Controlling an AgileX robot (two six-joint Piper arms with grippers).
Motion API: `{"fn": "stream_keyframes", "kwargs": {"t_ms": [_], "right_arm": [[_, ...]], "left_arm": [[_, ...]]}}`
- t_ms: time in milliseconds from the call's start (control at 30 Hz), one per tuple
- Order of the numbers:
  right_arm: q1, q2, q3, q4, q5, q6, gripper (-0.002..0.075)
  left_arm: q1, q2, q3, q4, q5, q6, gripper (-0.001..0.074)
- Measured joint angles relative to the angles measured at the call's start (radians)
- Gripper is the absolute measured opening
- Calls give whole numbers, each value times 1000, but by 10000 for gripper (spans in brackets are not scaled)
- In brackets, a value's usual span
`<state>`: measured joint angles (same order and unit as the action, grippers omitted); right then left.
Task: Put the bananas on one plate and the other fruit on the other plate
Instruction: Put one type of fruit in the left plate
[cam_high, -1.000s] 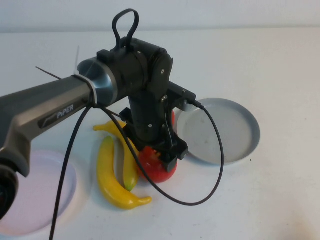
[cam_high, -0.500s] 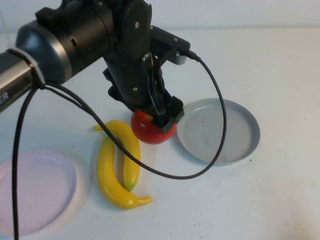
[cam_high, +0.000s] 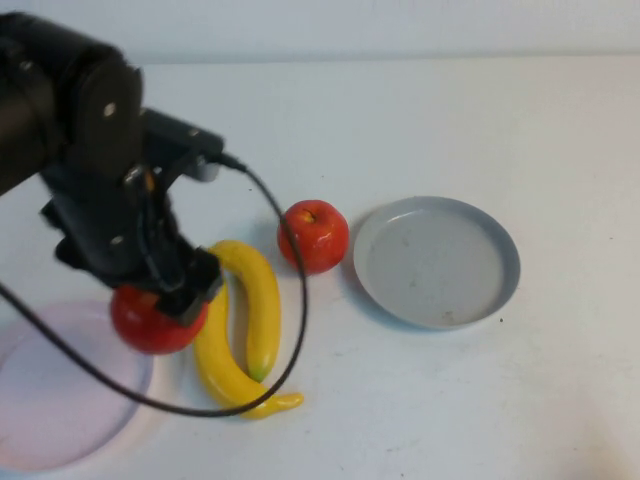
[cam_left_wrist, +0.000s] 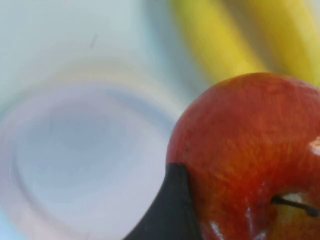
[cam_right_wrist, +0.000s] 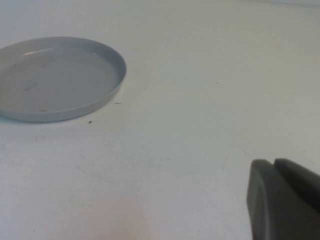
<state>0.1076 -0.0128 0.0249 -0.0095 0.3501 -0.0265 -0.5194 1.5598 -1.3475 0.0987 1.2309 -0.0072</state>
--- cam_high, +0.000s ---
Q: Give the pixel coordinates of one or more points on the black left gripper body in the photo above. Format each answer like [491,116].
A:
[110,235]

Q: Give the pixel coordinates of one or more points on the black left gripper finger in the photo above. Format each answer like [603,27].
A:
[192,287]

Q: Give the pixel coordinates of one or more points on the red apple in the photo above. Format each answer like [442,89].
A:
[145,330]
[325,240]

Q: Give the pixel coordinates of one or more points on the yellow banana with curved stem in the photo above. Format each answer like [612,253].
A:
[260,300]

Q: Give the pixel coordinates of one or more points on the yellow banana with straight stem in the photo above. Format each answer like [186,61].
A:
[215,360]

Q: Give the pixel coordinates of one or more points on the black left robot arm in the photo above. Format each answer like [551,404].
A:
[40,100]

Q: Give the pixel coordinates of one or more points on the pink round plate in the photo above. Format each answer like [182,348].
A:
[60,400]

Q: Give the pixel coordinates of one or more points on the grey round plate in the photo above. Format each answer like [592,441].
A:
[435,265]

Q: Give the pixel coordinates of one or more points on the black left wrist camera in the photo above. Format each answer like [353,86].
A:
[175,135]

